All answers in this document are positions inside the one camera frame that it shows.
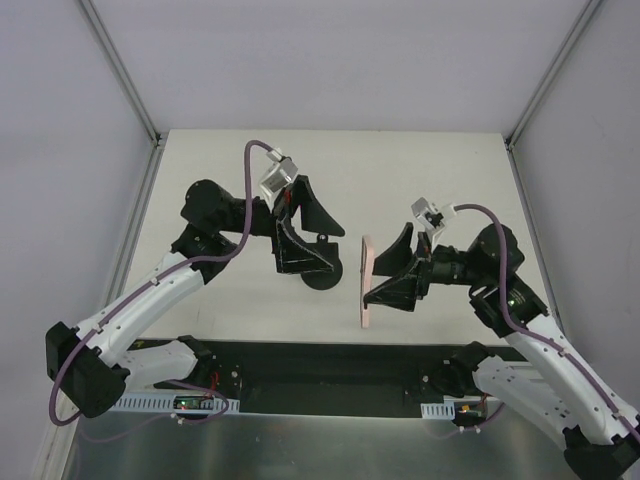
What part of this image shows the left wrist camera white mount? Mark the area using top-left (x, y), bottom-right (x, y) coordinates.
top-left (259, 148), bottom-right (299, 204)

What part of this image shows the left white cable duct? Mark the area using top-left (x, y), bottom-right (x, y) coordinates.
top-left (110, 393), bottom-right (240, 415)

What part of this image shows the black phone pink case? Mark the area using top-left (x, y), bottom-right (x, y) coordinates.
top-left (359, 235), bottom-right (376, 329)

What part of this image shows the white cable duct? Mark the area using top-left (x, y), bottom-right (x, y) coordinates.
top-left (420, 400), bottom-right (488, 421)
top-left (110, 393), bottom-right (240, 415)

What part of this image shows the aluminium frame post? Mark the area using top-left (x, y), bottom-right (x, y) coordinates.
top-left (504, 0), bottom-right (606, 149)
top-left (75, 0), bottom-right (162, 146)

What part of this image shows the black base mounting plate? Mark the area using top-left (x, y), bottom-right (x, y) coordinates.
top-left (152, 338), bottom-right (481, 417)

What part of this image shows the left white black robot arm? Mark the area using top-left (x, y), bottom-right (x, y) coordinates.
top-left (45, 175), bottom-right (345, 418)

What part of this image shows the black phone stand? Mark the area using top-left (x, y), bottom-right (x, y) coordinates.
top-left (301, 234), bottom-right (343, 291)

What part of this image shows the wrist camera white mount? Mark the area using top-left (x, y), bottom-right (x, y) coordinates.
top-left (259, 148), bottom-right (299, 204)
top-left (411, 197), bottom-right (457, 246)

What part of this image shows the right aluminium frame post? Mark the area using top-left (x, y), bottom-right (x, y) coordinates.
top-left (504, 0), bottom-right (606, 149)

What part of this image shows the right white cable duct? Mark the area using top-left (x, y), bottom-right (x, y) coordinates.
top-left (420, 400), bottom-right (488, 421)

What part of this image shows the left aluminium frame post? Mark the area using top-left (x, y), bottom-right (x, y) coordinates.
top-left (75, 0), bottom-right (162, 146)

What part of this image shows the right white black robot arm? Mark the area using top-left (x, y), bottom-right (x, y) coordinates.
top-left (360, 224), bottom-right (639, 479)

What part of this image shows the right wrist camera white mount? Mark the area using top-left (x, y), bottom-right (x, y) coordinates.
top-left (411, 197), bottom-right (457, 246)

